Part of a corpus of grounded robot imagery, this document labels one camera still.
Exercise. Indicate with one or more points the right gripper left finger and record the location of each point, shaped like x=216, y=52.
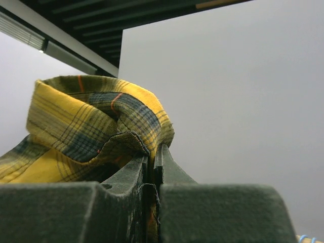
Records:
x=111, y=211

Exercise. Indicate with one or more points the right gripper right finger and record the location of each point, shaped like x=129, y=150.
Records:
x=193, y=212

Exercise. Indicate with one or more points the yellow plaid shirt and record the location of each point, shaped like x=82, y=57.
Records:
x=85, y=129

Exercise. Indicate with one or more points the wooden clothes rack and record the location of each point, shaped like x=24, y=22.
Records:
x=261, y=102

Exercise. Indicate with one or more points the blue wire hangers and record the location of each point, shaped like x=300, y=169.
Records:
x=306, y=239

